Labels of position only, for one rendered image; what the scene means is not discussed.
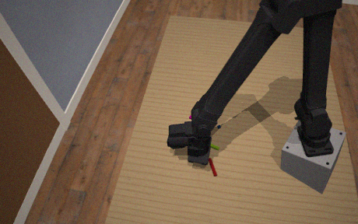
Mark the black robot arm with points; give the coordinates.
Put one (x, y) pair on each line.
(314, 131)

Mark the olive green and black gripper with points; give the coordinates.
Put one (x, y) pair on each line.
(203, 155)

